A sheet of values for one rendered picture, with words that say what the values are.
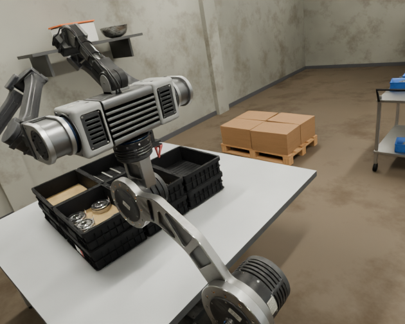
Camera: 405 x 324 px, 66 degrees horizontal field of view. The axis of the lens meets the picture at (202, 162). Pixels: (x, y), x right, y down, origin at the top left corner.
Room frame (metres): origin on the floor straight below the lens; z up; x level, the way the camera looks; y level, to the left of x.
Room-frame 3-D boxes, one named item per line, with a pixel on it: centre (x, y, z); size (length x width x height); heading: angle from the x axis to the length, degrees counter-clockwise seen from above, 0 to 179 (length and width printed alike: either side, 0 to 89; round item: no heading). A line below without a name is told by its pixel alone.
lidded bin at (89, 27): (3.85, 1.14, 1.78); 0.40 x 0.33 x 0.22; 134
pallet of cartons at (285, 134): (3.78, -0.90, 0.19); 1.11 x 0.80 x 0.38; 47
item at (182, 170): (1.78, 0.13, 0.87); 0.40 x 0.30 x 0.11; 39
